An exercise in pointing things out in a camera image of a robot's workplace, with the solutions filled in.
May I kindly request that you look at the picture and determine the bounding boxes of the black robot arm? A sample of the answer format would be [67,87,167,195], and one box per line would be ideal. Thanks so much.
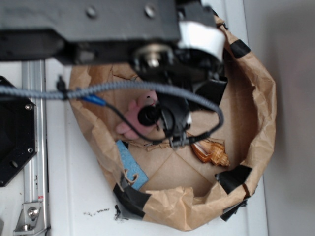
[0,0,225,83]

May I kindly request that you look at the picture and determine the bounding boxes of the pink plush bunny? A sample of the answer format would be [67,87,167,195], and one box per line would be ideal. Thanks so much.
[115,90,158,140]

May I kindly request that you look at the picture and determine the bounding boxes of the blue sponge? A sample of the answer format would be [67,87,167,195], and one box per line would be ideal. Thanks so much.
[116,140,149,190]

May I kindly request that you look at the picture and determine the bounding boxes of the brown spiral seashell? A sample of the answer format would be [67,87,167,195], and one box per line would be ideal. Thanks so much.
[191,141,230,167]

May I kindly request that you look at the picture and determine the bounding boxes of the black rectangular block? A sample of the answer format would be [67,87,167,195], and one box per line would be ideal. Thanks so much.
[192,77,228,106]

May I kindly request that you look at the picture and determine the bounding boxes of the brown paper bin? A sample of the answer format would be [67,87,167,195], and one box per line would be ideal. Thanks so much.
[70,17,277,231]

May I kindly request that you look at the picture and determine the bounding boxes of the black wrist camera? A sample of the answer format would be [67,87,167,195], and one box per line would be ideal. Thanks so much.
[138,93,190,148]

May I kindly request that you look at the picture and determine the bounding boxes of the thin black camera cable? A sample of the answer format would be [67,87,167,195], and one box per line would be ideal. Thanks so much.
[80,94,223,146]

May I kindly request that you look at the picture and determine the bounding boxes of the aluminium extrusion rail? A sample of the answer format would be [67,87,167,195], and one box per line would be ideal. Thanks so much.
[20,60,51,236]

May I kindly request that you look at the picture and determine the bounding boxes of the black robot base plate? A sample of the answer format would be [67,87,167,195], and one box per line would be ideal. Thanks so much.
[0,75,38,188]

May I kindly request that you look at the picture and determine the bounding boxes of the grey braided cable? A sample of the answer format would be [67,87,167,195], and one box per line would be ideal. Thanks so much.
[0,82,225,128]

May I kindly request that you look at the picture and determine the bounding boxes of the metal corner bracket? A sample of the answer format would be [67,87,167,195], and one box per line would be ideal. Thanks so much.
[13,202,45,236]

